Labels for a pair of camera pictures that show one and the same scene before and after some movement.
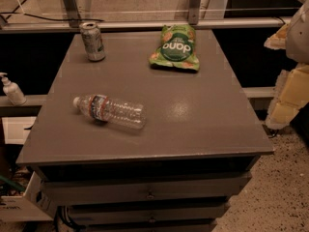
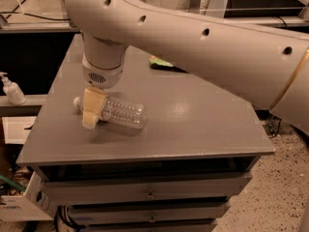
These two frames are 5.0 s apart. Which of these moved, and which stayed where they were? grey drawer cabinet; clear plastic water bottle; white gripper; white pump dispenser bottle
Moved: white gripper
Stayed: white pump dispenser bottle; clear plastic water bottle; grey drawer cabinet
